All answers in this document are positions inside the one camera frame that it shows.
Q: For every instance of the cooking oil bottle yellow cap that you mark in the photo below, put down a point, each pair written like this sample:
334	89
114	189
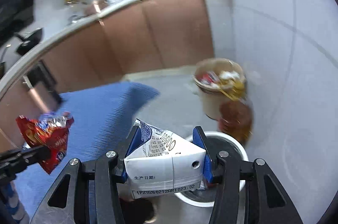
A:
236	114

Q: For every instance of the white milk carton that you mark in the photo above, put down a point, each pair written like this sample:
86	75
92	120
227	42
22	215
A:
165	164

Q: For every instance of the red snack bag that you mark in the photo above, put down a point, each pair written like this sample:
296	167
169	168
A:
51	131

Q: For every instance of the blue terry table cloth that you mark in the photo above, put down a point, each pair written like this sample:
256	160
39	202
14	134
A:
103	117

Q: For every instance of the kitchen counter with brown cabinets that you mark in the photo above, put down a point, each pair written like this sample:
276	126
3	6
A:
128	37

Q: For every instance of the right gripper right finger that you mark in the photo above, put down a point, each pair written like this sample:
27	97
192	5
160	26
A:
204	155

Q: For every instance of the white round trash bin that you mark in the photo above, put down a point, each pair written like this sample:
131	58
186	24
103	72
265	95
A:
205	195

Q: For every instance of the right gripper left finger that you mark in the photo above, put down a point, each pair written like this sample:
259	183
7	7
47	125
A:
125	148

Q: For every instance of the beige waste basket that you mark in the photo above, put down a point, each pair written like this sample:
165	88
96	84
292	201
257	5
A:
218	80

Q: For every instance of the black range hood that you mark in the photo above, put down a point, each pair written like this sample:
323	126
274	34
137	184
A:
15	16

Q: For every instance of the black wok pan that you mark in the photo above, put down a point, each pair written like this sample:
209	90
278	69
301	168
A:
28	41

